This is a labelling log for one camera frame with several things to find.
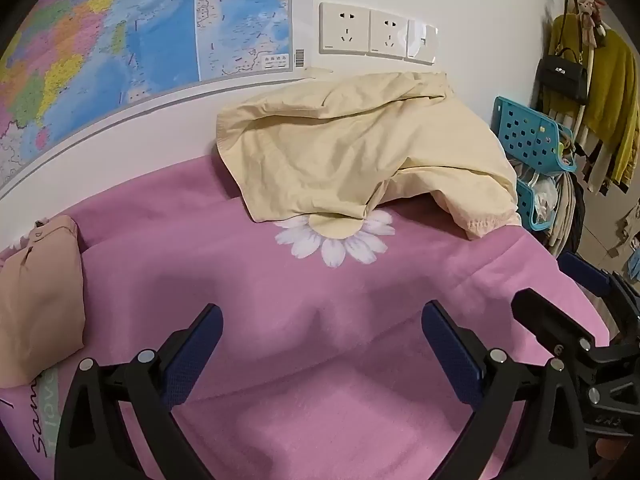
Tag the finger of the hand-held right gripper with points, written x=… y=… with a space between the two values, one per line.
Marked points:
x=547 y=320
x=582 y=271

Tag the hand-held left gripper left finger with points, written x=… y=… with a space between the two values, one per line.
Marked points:
x=200 y=350

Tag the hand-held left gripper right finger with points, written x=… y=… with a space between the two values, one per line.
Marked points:
x=450 y=355

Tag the cream jacket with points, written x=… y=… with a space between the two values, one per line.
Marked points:
x=350 y=150

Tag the dark hanging clothes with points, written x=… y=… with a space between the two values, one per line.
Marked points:
x=570 y=215

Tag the blue plastic basket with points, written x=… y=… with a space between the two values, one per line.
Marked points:
x=525 y=130
x=527 y=205

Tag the beige hanging garment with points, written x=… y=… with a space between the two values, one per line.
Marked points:
x=600 y=165

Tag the pink flower-print bedsheet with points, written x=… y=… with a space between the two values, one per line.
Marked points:
x=300 y=285

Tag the beige pink folded garment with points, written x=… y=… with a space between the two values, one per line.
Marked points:
x=40 y=300

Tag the yellow-green hanging sweater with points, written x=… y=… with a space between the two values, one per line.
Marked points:
x=612 y=90

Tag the black handbag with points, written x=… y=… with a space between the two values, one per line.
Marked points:
x=562 y=77

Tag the small plush toy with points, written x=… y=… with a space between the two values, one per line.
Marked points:
x=590 y=12

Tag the white wall switch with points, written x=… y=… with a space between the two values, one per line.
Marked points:
x=422 y=42

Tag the white wall socket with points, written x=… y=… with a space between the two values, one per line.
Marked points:
x=389 y=34
x=345 y=29

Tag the colourful wall map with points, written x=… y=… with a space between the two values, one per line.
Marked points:
x=150 y=25

